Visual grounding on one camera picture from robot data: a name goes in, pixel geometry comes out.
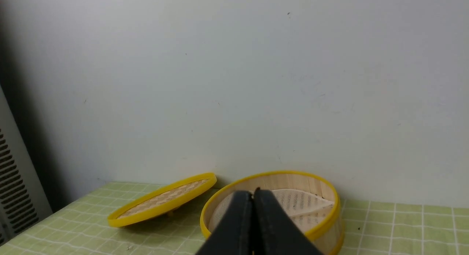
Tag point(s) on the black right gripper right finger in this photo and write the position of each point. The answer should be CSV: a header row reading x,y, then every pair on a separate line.
x,y
274,233

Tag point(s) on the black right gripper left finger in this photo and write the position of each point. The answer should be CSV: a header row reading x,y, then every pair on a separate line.
x,y
232,234

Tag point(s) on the yellow-rimmed bamboo steamer basket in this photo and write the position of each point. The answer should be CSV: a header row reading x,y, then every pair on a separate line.
x,y
327,236

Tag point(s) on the yellow-rimmed bamboo steamer lid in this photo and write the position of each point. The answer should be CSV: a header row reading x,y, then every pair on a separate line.
x,y
163,200

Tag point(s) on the green checkered tablecloth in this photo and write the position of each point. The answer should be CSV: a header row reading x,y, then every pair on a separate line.
x,y
371,228

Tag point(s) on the white vented appliance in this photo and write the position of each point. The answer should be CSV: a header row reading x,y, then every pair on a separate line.
x,y
23,202

